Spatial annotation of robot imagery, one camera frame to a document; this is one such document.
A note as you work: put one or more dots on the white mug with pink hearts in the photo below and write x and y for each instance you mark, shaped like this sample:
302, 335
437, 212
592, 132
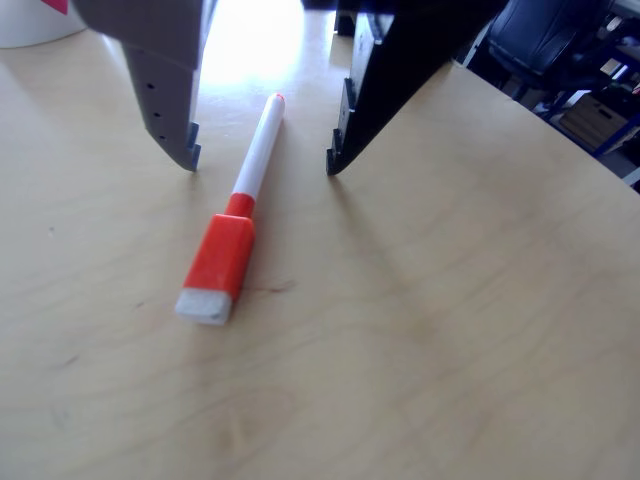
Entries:
30, 25

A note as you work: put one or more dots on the wooden storage crate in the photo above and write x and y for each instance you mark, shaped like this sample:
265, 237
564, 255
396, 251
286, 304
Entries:
592, 120

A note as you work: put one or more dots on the red and white marker pen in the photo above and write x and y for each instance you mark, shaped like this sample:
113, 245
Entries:
220, 255

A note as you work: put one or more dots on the black office chair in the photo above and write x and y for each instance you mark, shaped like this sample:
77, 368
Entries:
545, 35

